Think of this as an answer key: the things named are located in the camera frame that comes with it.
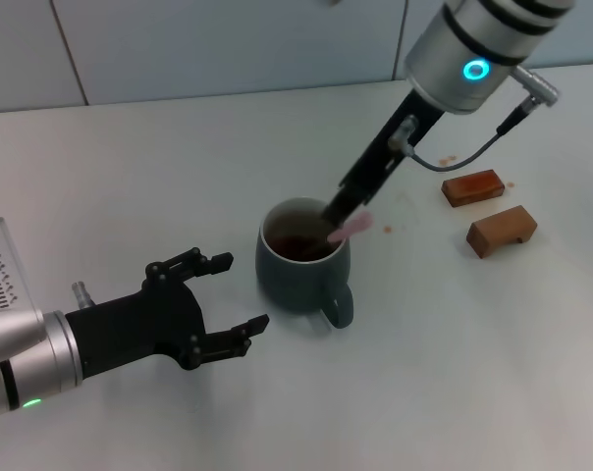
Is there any flat reddish wooden block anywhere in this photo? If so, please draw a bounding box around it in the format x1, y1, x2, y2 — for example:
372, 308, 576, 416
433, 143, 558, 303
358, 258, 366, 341
441, 169, 505, 208

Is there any dark coffee liquid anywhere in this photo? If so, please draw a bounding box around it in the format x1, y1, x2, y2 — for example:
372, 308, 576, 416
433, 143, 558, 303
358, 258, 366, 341
266, 229, 340, 262

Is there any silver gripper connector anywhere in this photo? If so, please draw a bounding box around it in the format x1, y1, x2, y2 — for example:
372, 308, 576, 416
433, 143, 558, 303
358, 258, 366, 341
71, 280, 95, 311
388, 114, 420, 153

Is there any pink handled metal spoon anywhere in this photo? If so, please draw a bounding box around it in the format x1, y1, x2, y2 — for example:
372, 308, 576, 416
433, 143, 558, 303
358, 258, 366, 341
320, 212, 374, 245

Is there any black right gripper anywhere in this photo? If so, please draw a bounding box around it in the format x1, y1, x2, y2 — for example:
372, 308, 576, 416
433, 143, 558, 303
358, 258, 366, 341
320, 89, 448, 229

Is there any notched light wooden block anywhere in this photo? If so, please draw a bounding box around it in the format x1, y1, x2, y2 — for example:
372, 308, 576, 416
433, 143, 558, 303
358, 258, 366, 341
465, 204, 539, 260

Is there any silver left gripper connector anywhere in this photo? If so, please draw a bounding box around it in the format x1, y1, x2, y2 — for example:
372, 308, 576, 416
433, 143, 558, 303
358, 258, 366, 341
71, 280, 95, 311

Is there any grey cable with black plug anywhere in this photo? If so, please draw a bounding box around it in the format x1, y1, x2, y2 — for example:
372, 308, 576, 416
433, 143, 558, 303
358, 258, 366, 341
404, 95, 537, 173

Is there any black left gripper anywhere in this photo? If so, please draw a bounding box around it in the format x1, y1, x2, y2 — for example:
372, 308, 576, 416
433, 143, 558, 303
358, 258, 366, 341
65, 247, 271, 381

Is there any dark grey ceramic cup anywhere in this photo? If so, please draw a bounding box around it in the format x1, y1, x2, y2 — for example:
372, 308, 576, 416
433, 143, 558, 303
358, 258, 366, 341
255, 195, 355, 330

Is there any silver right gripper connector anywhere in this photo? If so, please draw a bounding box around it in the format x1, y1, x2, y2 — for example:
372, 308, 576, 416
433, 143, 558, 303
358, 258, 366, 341
388, 114, 420, 153

